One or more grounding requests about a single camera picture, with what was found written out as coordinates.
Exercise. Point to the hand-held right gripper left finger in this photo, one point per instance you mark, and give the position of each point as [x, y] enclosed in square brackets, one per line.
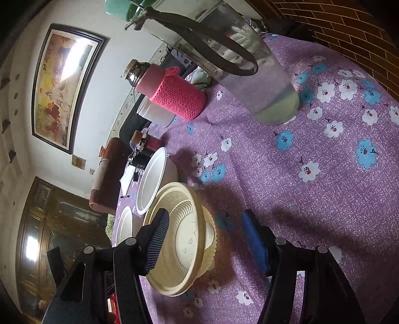
[157, 240]

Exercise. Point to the clear water bottle teal lid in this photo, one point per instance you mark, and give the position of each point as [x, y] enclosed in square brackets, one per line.
[249, 78]

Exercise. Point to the wooden glass-panel doors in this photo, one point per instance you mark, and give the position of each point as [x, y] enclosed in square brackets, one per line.
[40, 224]

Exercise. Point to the small wall notice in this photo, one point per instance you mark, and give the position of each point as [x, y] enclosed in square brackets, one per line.
[78, 162]

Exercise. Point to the white plastic jar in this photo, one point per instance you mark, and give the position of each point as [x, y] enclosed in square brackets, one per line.
[152, 113]

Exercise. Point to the green patterned blanket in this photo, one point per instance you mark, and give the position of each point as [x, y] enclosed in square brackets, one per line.
[110, 226]

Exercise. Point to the white paper booklet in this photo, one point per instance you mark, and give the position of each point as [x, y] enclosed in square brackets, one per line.
[127, 180]

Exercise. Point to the black tin jar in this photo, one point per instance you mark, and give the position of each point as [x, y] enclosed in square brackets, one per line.
[140, 160]

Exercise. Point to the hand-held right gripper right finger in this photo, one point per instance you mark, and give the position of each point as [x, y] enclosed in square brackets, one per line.
[257, 243]

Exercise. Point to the framed horse painting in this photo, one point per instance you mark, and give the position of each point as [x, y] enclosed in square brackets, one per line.
[59, 87]

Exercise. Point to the small white bowl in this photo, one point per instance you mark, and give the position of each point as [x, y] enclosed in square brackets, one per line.
[124, 224]

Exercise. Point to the bottle with pink knitted sleeve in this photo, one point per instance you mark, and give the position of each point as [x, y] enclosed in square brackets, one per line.
[177, 93]

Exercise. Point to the large white bowl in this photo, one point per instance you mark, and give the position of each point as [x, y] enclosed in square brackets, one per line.
[152, 180]

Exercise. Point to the dark bottle with cork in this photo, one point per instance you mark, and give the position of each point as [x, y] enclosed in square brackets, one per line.
[152, 143]

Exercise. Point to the black leather sofa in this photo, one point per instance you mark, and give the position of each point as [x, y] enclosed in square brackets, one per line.
[127, 124]

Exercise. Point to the cream plastic bowl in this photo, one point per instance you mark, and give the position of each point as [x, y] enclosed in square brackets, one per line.
[187, 218]

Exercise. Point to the brown armchair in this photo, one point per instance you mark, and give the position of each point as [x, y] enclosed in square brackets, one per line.
[109, 174]

